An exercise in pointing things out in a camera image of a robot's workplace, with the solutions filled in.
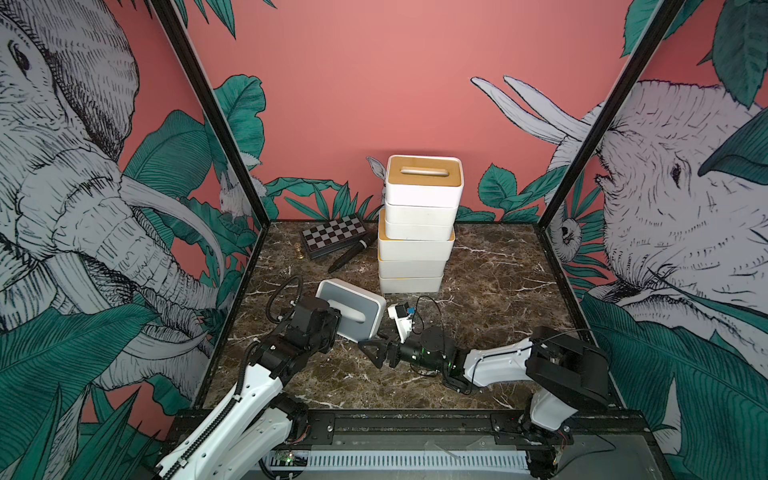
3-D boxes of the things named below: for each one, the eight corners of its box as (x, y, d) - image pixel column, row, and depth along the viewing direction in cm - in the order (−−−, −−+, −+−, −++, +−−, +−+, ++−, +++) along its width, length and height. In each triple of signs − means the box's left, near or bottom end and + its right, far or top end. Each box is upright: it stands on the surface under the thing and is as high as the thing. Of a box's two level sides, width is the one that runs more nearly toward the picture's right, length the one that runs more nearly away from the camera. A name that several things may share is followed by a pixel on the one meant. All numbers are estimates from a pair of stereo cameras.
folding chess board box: (311, 260, 109) (309, 255, 107) (300, 236, 117) (298, 231, 114) (368, 237, 117) (368, 232, 115) (355, 217, 125) (354, 211, 122)
